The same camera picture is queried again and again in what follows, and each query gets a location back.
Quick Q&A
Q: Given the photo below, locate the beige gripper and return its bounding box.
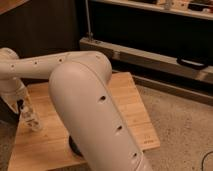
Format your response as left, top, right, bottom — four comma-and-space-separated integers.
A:
0, 87, 33, 116

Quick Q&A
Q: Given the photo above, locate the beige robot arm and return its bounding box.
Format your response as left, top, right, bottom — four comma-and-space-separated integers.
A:
0, 48, 153, 171

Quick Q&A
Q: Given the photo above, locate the black ceramic bowl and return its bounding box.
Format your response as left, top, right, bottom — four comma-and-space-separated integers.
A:
69, 136, 83, 157

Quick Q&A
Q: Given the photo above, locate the wooden table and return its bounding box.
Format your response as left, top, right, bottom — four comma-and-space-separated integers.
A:
7, 72, 160, 171

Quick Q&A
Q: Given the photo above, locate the metal pole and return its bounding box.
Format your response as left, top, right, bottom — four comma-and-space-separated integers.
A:
85, 0, 93, 41

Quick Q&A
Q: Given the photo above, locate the wooden shelf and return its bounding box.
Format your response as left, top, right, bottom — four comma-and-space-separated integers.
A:
92, 0, 213, 21

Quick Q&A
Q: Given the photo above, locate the black case handle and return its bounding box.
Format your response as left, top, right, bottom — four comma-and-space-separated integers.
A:
176, 58, 209, 70

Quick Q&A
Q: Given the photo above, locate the black cable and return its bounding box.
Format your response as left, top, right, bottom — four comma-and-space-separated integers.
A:
200, 150, 213, 171

